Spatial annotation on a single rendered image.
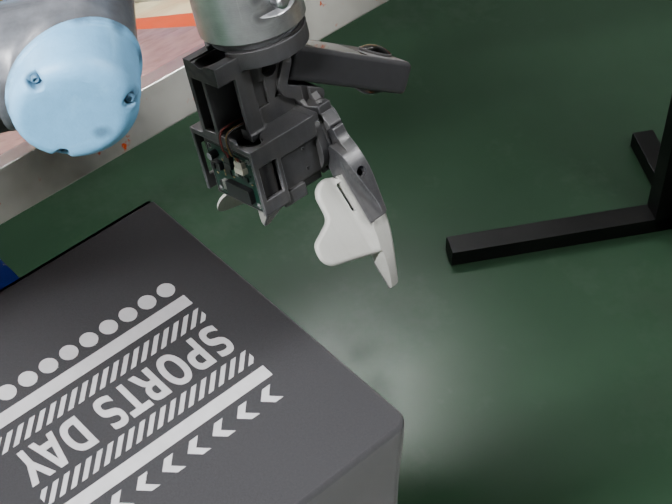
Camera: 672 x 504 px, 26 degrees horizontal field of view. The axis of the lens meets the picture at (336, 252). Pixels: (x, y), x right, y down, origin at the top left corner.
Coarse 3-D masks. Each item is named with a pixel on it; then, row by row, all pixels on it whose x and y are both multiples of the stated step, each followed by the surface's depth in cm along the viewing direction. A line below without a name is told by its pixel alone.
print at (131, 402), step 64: (128, 320) 177; (192, 320) 177; (0, 384) 170; (64, 384) 170; (128, 384) 170; (192, 384) 170; (256, 384) 170; (0, 448) 164; (64, 448) 164; (128, 448) 164; (192, 448) 164
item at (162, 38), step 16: (160, 16) 158; (176, 16) 155; (192, 16) 152; (144, 32) 153; (160, 32) 150; (176, 32) 147; (192, 32) 144; (144, 48) 146; (160, 48) 143; (176, 48) 140; (192, 48) 137; (144, 64) 139; (160, 64) 136
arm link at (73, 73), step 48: (48, 0) 83; (96, 0) 83; (0, 48) 82; (48, 48) 80; (96, 48) 80; (0, 96) 82; (48, 96) 80; (96, 96) 81; (48, 144) 83; (96, 144) 83
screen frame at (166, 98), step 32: (160, 0) 168; (320, 0) 122; (352, 0) 124; (384, 0) 126; (320, 32) 122; (160, 96) 114; (192, 96) 116; (160, 128) 114; (0, 160) 109; (32, 160) 109; (64, 160) 110; (96, 160) 112; (0, 192) 107; (32, 192) 109; (0, 224) 108
